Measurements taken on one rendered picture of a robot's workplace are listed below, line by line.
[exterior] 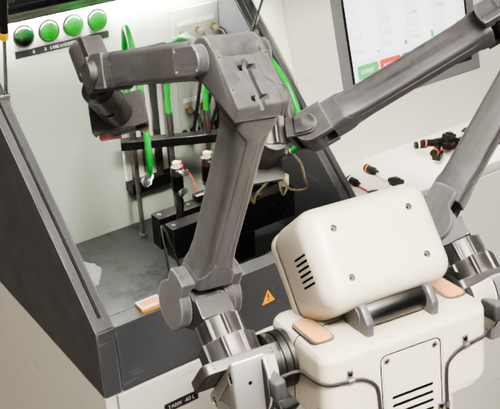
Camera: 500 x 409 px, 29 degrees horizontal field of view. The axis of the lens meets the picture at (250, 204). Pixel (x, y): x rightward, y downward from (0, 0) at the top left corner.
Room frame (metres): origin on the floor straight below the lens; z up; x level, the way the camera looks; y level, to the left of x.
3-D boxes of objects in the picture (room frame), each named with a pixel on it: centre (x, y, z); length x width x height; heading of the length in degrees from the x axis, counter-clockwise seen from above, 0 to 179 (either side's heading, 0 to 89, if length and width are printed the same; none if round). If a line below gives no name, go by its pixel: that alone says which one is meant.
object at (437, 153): (2.20, -0.53, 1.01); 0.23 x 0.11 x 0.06; 124
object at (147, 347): (1.71, 0.03, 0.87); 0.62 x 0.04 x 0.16; 124
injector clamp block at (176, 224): (1.98, 0.06, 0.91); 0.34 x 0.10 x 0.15; 124
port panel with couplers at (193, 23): (2.26, 0.11, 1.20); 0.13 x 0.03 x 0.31; 124
